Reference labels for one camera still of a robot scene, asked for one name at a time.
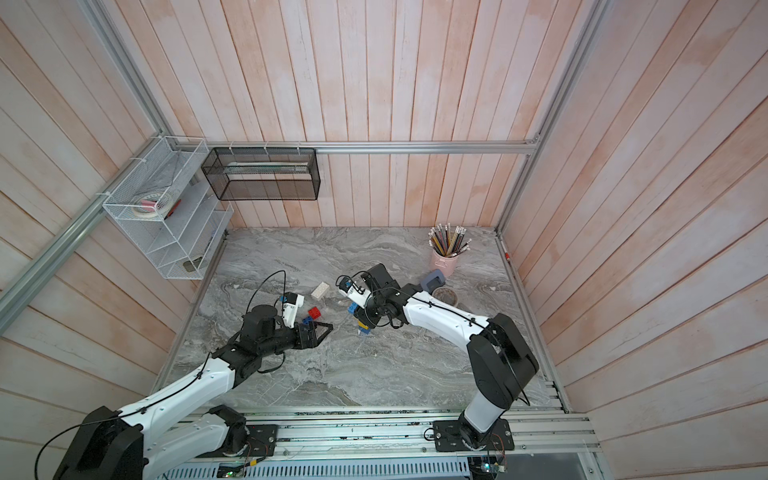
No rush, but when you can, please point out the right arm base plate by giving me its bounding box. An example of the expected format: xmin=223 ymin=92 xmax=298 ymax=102
xmin=431 ymin=418 xmax=515 ymax=452

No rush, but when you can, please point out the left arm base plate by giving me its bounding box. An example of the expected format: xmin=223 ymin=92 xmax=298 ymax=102
xmin=199 ymin=424 xmax=279 ymax=458

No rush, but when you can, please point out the tape roll on shelf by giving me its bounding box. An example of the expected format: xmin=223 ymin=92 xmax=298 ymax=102
xmin=131 ymin=191 xmax=173 ymax=219

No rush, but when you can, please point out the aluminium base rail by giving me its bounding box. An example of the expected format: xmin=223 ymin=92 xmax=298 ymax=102
xmin=103 ymin=407 xmax=602 ymax=467

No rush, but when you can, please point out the blue grey tape dispenser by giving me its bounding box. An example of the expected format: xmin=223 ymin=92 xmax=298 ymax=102
xmin=420 ymin=269 xmax=446 ymax=294

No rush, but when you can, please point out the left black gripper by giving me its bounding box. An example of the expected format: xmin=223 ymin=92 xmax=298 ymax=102
xmin=259 ymin=321 xmax=334 ymax=357

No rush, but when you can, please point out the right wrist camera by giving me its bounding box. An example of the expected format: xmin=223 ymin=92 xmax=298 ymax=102
xmin=336 ymin=275 xmax=370 ymax=307

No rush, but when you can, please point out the black mesh basket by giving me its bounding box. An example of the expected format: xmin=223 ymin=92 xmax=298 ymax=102
xmin=201 ymin=146 xmax=321 ymax=201

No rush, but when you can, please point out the white tape roll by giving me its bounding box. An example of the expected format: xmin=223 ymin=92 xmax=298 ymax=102
xmin=431 ymin=286 xmax=459 ymax=306

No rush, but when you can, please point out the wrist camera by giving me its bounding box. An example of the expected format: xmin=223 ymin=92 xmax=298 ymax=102
xmin=336 ymin=275 xmax=370 ymax=307
xmin=281 ymin=292 xmax=304 ymax=329

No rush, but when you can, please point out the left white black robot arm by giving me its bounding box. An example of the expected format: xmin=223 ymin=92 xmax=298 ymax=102
xmin=53 ymin=305 xmax=333 ymax=479

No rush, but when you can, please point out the white wire shelf rack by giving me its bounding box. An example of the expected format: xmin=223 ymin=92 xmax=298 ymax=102
xmin=103 ymin=136 xmax=233 ymax=280

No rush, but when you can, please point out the pink pencil cup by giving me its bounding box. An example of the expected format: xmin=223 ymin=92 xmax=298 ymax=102
xmin=430 ymin=250 xmax=459 ymax=278

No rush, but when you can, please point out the bundle of coloured pencils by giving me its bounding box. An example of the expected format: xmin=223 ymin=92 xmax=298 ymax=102
xmin=428 ymin=224 xmax=471 ymax=258

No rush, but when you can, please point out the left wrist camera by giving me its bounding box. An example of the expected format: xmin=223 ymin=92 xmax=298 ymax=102
xmin=281 ymin=292 xmax=304 ymax=329

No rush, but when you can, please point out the white long lego brick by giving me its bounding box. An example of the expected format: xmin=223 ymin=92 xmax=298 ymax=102
xmin=311 ymin=282 xmax=330 ymax=300

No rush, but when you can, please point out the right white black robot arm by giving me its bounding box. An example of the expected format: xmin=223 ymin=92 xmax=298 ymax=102
xmin=336 ymin=263 xmax=540 ymax=437

